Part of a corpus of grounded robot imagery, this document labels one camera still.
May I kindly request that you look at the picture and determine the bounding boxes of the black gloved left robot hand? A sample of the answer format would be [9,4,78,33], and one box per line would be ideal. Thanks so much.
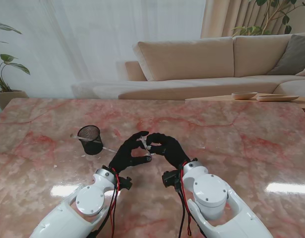
[109,130,153,174]

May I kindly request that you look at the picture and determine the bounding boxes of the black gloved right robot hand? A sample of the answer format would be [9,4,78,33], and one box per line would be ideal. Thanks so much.
[146,132,191,172]

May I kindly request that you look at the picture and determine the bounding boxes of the black mesh brush holder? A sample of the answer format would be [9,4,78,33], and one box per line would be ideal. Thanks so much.
[77,125,104,156]

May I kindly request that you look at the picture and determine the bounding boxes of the light wooden coffee table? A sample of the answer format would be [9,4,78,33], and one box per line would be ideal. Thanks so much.
[184,95,305,111]

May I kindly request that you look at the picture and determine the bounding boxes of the light wooden bowl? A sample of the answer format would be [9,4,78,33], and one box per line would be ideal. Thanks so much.
[231,91,258,100]

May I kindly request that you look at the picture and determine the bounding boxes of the beige sectional sofa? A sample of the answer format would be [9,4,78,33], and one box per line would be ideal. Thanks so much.
[70,32,305,100]

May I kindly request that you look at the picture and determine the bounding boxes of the shallow wooden tray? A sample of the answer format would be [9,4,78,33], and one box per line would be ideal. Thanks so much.
[256,94,300,102]

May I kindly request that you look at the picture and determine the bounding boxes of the sheer white curtain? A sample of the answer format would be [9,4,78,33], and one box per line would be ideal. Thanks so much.
[0,0,207,99]

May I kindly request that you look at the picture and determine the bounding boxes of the beige plant pot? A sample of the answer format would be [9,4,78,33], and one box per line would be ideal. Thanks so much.
[0,89,29,111]

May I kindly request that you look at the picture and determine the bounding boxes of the large-leaf green houseplant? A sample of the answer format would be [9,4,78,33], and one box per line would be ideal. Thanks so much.
[0,21,31,93]

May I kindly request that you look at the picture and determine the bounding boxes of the beige pleated curtain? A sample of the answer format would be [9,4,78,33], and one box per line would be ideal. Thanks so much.
[200,0,305,39]

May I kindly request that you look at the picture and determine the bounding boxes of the grey sofa cushion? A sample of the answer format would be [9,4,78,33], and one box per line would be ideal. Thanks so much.
[266,34,305,76]

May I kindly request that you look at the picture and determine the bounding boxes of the tall branching green plant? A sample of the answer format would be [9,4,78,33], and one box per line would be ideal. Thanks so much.
[232,0,305,37]

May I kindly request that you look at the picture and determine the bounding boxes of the red and black left arm cables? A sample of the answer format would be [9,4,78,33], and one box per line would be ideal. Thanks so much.
[89,168,122,238]

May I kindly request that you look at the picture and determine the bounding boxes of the red and black arm cables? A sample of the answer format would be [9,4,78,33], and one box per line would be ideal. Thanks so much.
[89,168,122,238]
[176,163,207,238]

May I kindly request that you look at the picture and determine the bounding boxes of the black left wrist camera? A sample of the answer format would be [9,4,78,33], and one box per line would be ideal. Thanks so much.
[117,176,133,191]

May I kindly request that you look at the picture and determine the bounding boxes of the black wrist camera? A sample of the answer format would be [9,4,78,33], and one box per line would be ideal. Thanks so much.
[161,170,182,189]
[117,176,133,191]

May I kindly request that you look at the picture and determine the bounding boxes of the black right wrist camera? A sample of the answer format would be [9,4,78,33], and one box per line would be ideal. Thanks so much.
[161,170,182,189]

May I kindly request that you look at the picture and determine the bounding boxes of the red and black right arm cables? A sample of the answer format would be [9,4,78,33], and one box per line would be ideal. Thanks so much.
[176,163,207,238]

